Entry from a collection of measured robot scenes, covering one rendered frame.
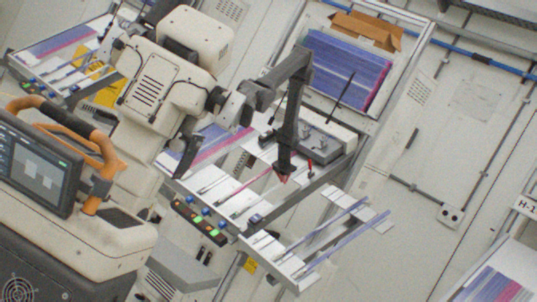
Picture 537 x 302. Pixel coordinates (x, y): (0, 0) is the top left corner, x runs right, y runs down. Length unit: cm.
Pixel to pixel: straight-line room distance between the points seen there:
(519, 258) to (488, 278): 17
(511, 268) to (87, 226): 158
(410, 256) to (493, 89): 124
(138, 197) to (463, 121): 284
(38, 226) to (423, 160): 316
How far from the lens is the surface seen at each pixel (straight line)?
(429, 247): 417
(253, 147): 288
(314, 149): 276
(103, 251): 145
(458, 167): 419
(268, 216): 253
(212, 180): 272
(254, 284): 279
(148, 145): 182
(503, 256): 248
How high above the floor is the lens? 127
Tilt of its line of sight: 5 degrees down
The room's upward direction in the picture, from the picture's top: 28 degrees clockwise
